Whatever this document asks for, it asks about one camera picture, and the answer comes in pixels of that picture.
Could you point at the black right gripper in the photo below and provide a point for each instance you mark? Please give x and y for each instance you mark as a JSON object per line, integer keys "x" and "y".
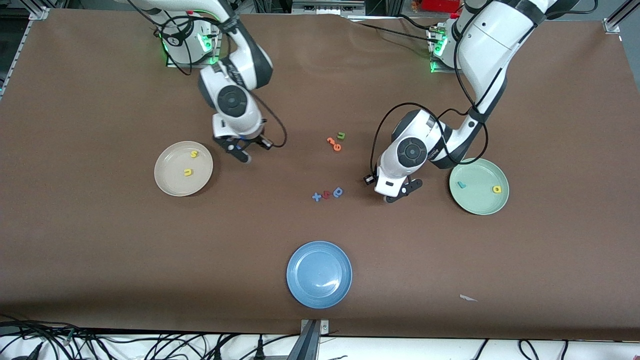
{"x": 258, "y": 140}

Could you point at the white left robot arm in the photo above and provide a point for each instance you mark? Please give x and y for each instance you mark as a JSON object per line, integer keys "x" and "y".
{"x": 480, "y": 45}

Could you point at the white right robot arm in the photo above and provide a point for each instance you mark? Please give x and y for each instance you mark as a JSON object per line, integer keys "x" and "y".
{"x": 232, "y": 100}

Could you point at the blue letter a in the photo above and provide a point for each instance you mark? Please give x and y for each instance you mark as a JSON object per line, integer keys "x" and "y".
{"x": 338, "y": 192}

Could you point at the beige round plate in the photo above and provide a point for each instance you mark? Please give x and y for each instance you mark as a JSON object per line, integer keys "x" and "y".
{"x": 170, "y": 181}

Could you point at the green round plate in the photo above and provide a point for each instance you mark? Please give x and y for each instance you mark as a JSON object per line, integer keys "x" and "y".
{"x": 480, "y": 205}

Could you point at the blue round plate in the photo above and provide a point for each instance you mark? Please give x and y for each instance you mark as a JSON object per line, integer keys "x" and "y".
{"x": 320, "y": 275}

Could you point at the white paper scrap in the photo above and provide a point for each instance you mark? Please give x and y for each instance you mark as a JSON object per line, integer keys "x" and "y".
{"x": 468, "y": 298}

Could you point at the brown table cover sheet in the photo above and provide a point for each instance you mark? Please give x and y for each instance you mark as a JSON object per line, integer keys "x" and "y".
{"x": 100, "y": 250}

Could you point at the grey power strip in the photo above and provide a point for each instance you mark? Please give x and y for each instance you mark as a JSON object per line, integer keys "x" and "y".
{"x": 325, "y": 6}

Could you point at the red box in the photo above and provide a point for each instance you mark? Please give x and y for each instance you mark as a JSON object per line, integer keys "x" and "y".
{"x": 440, "y": 5}

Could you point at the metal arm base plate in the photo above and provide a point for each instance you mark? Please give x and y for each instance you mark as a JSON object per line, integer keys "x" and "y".
{"x": 175, "y": 64}
{"x": 442, "y": 70}

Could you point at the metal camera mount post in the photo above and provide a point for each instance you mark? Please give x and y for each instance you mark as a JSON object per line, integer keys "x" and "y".
{"x": 307, "y": 345}

